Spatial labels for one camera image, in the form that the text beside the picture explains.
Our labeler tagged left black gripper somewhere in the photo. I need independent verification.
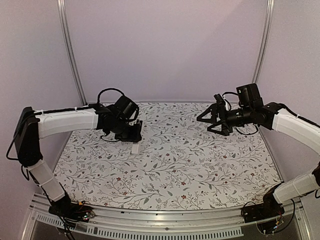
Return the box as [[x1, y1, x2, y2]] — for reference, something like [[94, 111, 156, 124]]
[[112, 118, 141, 143]]

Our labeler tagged white remote control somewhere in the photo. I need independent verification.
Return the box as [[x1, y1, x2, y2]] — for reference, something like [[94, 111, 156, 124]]
[[131, 142, 141, 155]]

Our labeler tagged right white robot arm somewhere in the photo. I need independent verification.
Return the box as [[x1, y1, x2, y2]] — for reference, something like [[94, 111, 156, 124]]
[[196, 83, 320, 218]]

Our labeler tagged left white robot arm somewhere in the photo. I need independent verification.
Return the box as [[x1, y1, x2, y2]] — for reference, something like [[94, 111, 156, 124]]
[[5, 88, 142, 217]]

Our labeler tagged floral table mat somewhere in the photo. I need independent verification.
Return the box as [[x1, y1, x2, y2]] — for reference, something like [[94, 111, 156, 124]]
[[54, 103, 282, 211]]

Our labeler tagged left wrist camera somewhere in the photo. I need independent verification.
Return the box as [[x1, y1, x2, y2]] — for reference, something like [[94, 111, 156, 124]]
[[131, 118, 140, 126]]

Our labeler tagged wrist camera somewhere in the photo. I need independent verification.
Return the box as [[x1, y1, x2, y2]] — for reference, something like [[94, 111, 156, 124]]
[[213, 93, 232, 111], [131, 118, 140, 126]]

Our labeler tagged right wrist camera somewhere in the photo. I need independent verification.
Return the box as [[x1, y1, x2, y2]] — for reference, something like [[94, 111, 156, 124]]
[[213, 93, 232, 111]]

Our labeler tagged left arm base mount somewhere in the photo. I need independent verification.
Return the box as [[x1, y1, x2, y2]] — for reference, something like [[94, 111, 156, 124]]
[[48, 199, 95, 222]]

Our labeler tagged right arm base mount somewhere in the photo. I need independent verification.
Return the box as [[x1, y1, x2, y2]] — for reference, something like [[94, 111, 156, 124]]
[[240, 201, 285, 223]]

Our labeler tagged right aluminium frame post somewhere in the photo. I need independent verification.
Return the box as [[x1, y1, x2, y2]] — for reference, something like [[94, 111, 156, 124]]
[[252, 0, 275, 84]]

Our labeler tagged aluminium frame post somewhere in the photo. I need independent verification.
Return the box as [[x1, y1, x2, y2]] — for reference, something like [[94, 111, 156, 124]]
[[252, 0, 275, 84], [56, 0, 87, 105]]

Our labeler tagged left aluminium frame post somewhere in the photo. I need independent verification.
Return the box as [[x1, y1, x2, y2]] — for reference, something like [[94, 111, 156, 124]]
[[56, 0, 87, 105]]

